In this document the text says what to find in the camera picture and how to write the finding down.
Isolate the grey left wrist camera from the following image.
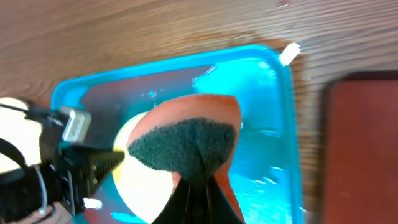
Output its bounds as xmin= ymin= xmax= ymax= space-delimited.
xmin=60 ymin=106 xmax=92 ymax=144

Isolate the yellow plate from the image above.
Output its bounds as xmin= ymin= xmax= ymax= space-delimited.
xmin=112 ymin=112 xmax=178 ymax=223
xmin=1 ymin=97 xmax=42 ymax=174

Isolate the teal plastic tray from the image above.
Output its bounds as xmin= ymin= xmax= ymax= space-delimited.
xmin=51 ymin=43 xmax=305 ymax=223

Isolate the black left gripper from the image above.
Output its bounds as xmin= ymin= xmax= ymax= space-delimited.
xmin=1 ymin=106 xmax=124 ymax=222

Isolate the black tray with red water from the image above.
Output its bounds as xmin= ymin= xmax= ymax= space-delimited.
xmin=322 ymin=70 xmax=397 ymax=223

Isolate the orange sponge with green pad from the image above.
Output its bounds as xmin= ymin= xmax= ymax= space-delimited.
xmin=128 ymin=94 xmax=244 ymax=222

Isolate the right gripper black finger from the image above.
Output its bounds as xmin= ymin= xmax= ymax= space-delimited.
xmin=152 ymin=176 xmax=243 ymax=224

